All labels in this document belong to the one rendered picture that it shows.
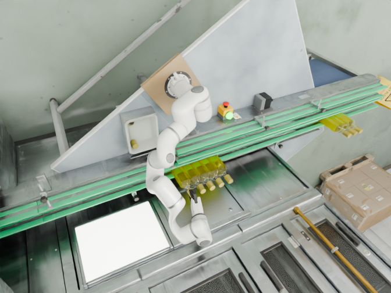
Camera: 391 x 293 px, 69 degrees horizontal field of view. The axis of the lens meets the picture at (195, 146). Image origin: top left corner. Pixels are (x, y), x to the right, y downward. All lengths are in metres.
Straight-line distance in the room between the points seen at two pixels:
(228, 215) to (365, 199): 3.94
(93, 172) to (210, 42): 0.92
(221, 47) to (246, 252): 1.07
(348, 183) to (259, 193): 3.77
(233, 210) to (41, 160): 1.30
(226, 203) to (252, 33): 0.96
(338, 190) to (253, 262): 3.88
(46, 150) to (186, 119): 1.26
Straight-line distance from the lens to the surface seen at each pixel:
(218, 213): 1.60
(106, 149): 1.63
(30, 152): 2.24
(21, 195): 1.65
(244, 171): 1.88
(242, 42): 1.67
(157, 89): 1.50
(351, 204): 5.15
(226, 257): 1.52
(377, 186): 5.64
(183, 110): 1.18
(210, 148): 1.69
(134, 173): 1.59
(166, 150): 1.15
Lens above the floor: 2.01
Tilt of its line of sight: 42 degrees down
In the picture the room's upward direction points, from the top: 142 degrees clockwise
